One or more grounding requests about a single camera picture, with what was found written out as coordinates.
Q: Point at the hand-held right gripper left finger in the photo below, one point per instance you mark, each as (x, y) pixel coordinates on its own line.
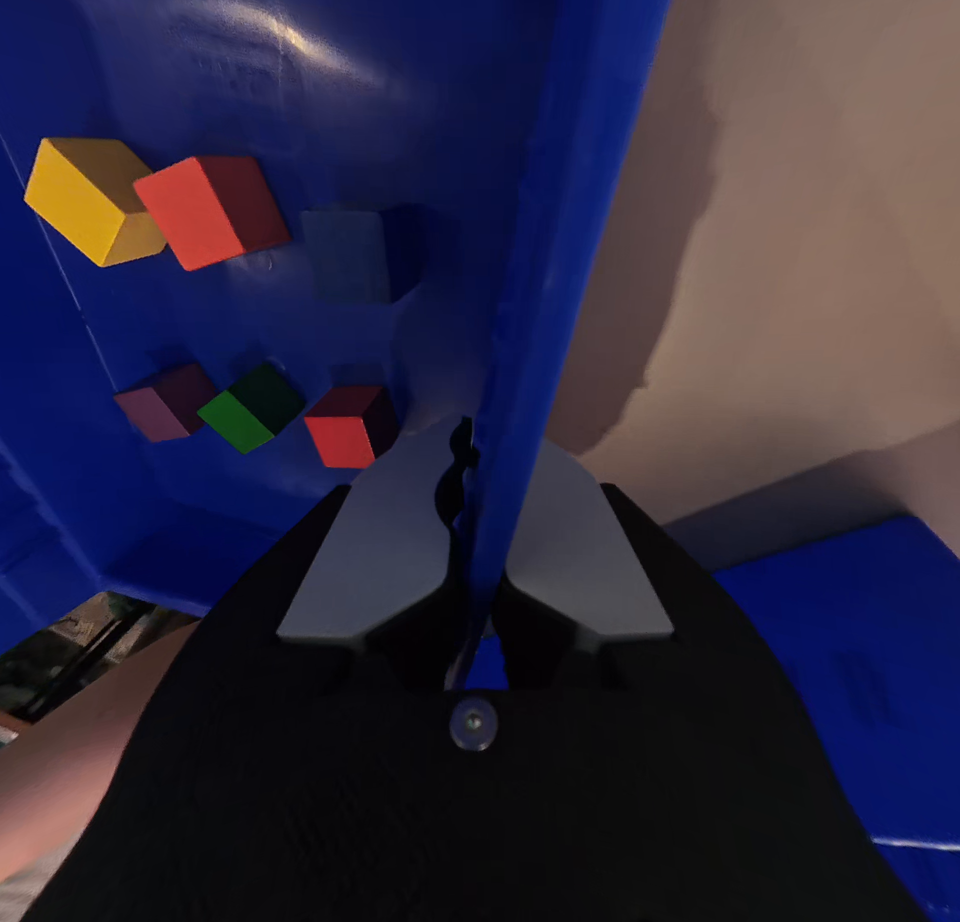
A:
(367, 554)

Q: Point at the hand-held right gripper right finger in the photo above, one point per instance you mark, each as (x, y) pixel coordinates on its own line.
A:
(585, 554)

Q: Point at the red wooden cube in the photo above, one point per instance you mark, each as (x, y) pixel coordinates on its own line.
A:
(337, 442)

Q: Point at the green wooden cube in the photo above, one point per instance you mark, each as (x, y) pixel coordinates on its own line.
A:
(232, 419)

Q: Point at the purple wooden cube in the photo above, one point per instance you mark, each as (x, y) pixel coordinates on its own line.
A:
(150, 415)

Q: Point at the blue wooden cube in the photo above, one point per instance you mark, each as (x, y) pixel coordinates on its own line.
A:
(345, 254)

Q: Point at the blue plastic bin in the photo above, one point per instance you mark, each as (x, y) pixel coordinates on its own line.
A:
(862, 674)
(375, 74)

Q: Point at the orange wooden cube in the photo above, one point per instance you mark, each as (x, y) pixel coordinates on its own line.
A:
(195, 216)

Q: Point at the yellow wooden cube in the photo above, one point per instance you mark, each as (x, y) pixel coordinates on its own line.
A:
(71, 198)

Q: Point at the person's leg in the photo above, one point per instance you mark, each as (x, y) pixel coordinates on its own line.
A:
(60, 772)

